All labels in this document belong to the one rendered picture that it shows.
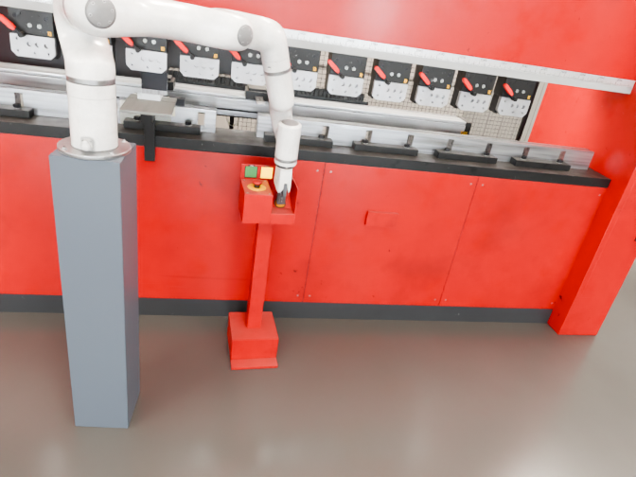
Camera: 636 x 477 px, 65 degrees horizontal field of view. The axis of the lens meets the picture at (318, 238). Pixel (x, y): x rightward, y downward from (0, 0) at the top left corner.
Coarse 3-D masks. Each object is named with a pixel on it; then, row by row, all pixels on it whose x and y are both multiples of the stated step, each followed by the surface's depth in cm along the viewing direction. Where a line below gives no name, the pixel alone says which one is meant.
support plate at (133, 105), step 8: (136, 96) 197; (128, 104) 184; (136, 104) 186; (144, 104) 187; (152, 104) 189; (160, 104) 191; (168, 104) 193; (128, 112) 178; (136, 112) 178; (144, 112) 179; (152, 112) 180; (160, 112) 182; (168, 112) 183
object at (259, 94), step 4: (248, 84) 233; (248, 88) 229; (252, 88) 227; (256, 88) 228; (260, 88) 230; (264, 88) 231; (244, 92) 236; (248, 92) 227; (252, 92) 227; (256, 92) 227; (260, 92) 228; (264, 92) 229; (248, 96) 227; (252, 96) 228; (256, 96) 228; (260, 96) 228; (264, 96) 229; (256, 100) 219; (260, 100) 220; (264, 100) 230; (268, 100) 230; (256, 104) 215; (260, 104) 215; (264, 104) 216
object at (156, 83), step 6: (144, 72) 197; (150, 72) 198; (144, 78) 198; (150, 78) 199; (156, 78) 199; (162, 78) 199; (144, 84) 200; (150, 84) 200; (156, 84) 200; (162, 84) 201; (144, 90) 201; (150, 90) 202; (156, 90) 202; (162, 90) 202
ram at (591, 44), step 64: (0, 0) 176; (192, 0) 186; (256, 0) 189; (320, 0) 193; (384, 0) 197; (448, 0) 201; (512, 0) 205; (576, 0) 209; (448, 64) 213; (576, 64) 223
